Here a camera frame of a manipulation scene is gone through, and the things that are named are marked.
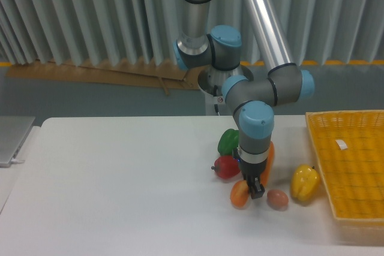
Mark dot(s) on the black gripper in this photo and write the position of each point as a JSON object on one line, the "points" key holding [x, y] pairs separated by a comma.
{"points": [[253, 171]]}

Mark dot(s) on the orange toy baguette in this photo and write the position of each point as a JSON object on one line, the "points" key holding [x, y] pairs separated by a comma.
{"points": [[238, 194]]}

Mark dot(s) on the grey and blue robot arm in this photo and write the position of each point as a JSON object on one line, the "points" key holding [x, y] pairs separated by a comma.
{"points": [[250, 103]]}

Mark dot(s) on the white label in basket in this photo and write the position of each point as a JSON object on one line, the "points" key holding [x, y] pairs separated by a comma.
{"points": [[341, 144]]}

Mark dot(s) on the brown toy egg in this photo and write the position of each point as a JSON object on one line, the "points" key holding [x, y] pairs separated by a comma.
{"points": [[277, 198]]}

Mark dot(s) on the red toy bell pepper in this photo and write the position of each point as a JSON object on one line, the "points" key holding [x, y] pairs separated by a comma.
{"points": [[226, 167]]}

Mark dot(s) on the yellow toy bell pepper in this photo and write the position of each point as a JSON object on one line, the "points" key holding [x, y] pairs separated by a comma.
{"points": [[304, 183]]}

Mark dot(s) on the green toy bell pepper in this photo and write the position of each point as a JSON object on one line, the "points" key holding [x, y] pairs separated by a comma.
{"points": [[228, 141]]}

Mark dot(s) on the brown cardboard sheet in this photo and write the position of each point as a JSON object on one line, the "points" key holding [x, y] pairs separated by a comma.
{"points": [[165, 76]]}

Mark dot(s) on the silver laptop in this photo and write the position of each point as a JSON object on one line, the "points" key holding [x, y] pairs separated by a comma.
{"points": [[14, 131]]}

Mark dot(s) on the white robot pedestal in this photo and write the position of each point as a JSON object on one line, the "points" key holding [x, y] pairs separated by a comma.
{"points": [[213, 100]]}

